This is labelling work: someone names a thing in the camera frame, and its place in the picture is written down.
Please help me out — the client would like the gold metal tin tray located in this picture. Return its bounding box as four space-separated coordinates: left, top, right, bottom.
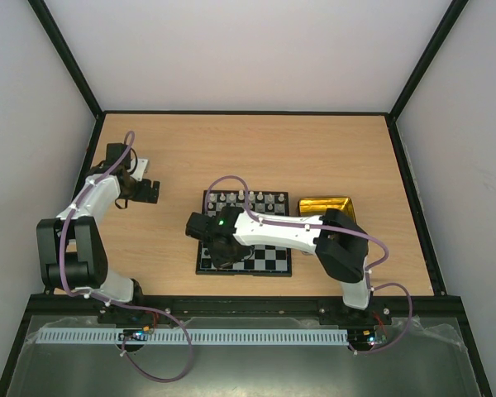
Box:
297 196 356 222

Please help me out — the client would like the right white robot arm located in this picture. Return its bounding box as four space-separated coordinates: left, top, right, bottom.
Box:
185 207 373 324

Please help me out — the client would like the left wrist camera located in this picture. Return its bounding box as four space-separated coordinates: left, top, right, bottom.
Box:
129 158 149 181

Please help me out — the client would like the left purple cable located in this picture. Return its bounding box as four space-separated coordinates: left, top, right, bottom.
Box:
60 130 195 382

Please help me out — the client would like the white slotted cable duct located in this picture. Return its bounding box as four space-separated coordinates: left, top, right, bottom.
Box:
35 328 348 346

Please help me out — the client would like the black mounting rail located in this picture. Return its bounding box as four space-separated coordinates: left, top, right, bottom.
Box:
97 295 393 326

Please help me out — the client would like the black white chessboard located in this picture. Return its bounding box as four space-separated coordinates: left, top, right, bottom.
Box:
196 190 292 276

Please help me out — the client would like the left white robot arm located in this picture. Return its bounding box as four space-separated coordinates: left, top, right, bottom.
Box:
36 143 160 305

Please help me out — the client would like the black frame enclosure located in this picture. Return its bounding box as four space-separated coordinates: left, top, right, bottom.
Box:
0 0 492 396

